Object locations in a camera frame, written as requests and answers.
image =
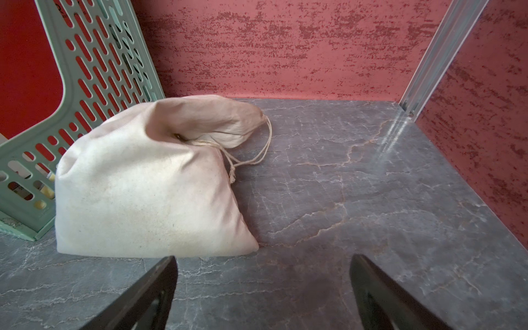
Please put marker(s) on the red folder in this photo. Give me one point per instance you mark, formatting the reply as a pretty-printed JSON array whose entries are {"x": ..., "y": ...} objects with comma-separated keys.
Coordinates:
[{"x": 31, "y": 86}]

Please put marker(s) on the beige cloth drawstring bag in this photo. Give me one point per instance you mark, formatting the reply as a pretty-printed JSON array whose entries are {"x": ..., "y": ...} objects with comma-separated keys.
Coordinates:
[{"x": 155, "y": 181}]

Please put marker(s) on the right corner aluminium post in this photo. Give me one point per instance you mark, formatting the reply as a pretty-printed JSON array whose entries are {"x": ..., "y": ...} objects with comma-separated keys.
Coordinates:
[{"x": 455, "y": 27}]

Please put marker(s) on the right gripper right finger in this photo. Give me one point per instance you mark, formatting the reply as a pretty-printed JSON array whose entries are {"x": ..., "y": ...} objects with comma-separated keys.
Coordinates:
[{"x": 384, "y": 304}]

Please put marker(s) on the green plastic file organizer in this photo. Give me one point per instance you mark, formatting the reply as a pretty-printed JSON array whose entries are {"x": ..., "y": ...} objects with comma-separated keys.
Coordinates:
[{"x": 105, "y": 68}]

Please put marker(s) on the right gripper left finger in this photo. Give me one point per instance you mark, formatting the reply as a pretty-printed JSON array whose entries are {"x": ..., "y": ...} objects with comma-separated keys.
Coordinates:
[{"x": 146, "y": 304}]

